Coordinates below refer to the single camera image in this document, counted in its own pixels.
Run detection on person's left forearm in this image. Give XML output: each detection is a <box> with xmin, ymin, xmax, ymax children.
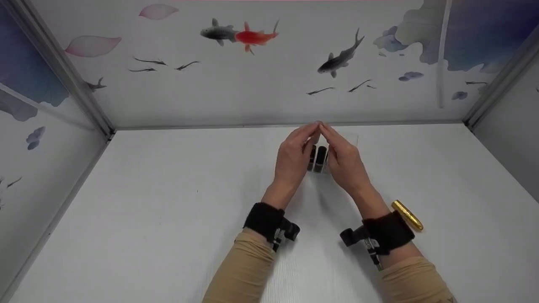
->
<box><xmin>202</xmin><ymin>180</ymin><xmax>298</xmax><ymax>303</ymax></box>

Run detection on person's right forearm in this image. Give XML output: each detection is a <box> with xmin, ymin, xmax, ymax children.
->
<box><xmin>352</xmin><ymin>184</ymin><xmax>458</xmax><ymax>303</ymax></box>

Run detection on black wrist band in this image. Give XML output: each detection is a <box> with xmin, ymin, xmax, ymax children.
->
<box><xmin>340</xmin><ymin>210</ymin><xmax>416</xmax><ymax>271</ymax></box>
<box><xmin>243</xmin><ymin>202</ymin><xmax>301</xmax><ymax>253</ymax></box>

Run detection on gold lipstick tube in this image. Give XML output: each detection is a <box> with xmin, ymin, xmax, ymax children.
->
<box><xmin>391</xmin><ymin>200</ymin><xmax>424</xmax><ymax>231</ymax></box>

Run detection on person's right hand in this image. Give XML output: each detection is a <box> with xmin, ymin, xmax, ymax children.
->
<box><xmin>321</xmin><ymin>124</ymin><xmax>374</xmax><ymax>197</ymax></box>

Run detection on clear acrylic holder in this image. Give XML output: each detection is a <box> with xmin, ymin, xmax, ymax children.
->
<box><xmin>307</xmin><ymin>133</ymin><xmax>359</xmax><ymax>175</ymax></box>

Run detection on person's left hand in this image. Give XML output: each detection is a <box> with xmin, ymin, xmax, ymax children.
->
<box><xmin>274</xmin><ymin>121</ymin><xmax>323</xmax><ymax>192</ymax></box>

